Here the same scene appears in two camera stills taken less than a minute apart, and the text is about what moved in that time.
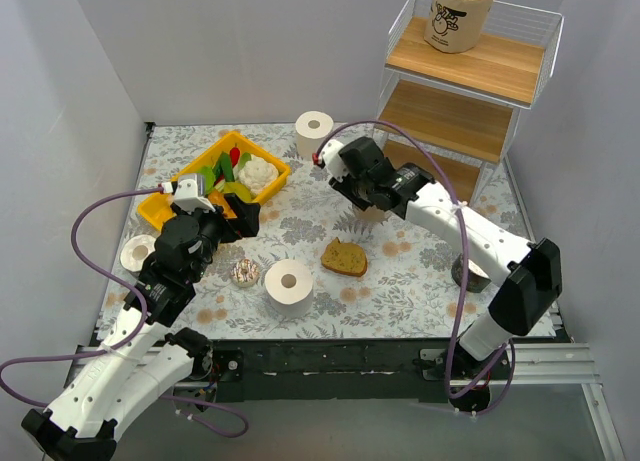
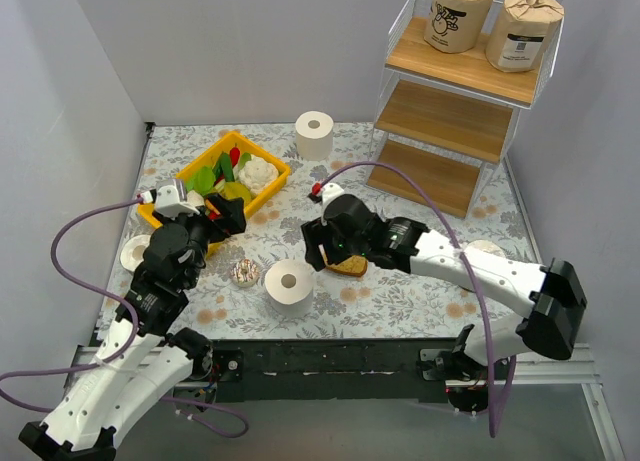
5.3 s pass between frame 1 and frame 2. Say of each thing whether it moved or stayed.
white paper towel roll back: stayed
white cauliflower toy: stayed
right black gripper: moved
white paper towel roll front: stayed
